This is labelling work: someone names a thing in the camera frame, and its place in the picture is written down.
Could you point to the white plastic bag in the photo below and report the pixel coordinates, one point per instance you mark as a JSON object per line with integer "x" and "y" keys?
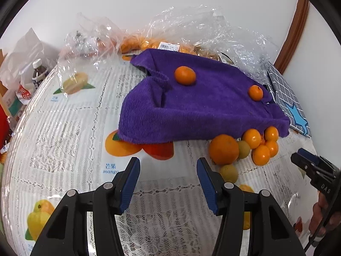
{"x": 32, "y": 45}

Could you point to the yellow-green round fruit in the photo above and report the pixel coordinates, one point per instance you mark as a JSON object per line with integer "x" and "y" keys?
{"x": 244, "y": 149}
{"x": 229, "y": 173}

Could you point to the person's right hand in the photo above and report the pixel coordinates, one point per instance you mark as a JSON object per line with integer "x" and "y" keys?
{"x": 315, "y": 218}

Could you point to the white barcode label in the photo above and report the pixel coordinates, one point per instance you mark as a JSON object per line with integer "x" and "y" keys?
{"x": 169, "y": 46}

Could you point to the large clear plastic bag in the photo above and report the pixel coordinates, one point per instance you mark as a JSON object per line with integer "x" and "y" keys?
{"x": 213, "y": 32}

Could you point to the red bag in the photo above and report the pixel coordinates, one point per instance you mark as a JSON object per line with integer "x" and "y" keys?
{"x": 4, "y": 125}

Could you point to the brown wooden door frame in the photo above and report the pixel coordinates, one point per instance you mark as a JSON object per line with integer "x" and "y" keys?
{"x": 293, "y": 32}

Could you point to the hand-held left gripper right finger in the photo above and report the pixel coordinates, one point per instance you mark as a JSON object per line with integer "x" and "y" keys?
{"x": 206, "y": 181}

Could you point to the small clear plastic bag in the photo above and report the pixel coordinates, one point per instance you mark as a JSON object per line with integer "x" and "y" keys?
{"x": 88, "y": 32}

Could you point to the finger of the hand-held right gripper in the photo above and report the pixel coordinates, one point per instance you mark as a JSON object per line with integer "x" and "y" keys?
{"x": 301, "y": 162}
{"x": 307, "y": 156}

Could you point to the grey plaid pouch blue star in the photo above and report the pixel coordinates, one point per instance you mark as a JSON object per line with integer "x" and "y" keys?
{"x": 285, "y": 90}

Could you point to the dark drink bottle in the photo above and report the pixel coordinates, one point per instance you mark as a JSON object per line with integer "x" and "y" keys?
{"x": 39, "y": 74}

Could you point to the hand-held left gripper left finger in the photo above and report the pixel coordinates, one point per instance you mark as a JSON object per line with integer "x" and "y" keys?
{"x": 132, "y": 177}

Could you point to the fruit print lace tablecloth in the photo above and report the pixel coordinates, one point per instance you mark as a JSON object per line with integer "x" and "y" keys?
{"x": 66, "y": 138}

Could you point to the cardboard box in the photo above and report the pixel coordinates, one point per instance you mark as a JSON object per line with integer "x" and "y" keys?
{"x": 9, "y": 104}

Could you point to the purple towel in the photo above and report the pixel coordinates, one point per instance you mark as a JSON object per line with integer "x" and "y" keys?
{"x": 199, "y": 106}

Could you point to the large orange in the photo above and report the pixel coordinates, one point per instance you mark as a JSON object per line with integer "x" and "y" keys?
{"x": 223, "y": 149}

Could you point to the red and white packet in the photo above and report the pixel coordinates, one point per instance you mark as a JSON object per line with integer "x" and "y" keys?
{"x": 23, "y": 93}

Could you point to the pile of bagged mandarins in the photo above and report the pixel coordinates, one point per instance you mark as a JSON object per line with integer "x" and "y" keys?
{"x": 130, "y": 44}

